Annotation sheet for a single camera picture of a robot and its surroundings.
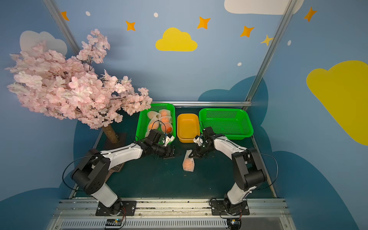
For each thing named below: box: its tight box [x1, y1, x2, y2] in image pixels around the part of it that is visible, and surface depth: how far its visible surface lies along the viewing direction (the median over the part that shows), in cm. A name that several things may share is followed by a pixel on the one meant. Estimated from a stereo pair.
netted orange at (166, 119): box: [160, 115, 173, 124], surface depth 109 cm
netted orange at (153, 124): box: [146, 117, 160, 133], surface depth 104 cm
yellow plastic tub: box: [176, 113, 201, 143], surface depth 110 cm
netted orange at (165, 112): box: [159, 109, 172, 117], surface depth 113 cm
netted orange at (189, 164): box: [182, 149, 196, 173], surface depth 85 cm
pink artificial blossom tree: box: [5, 29, 153, 144], surface depth 62 cm
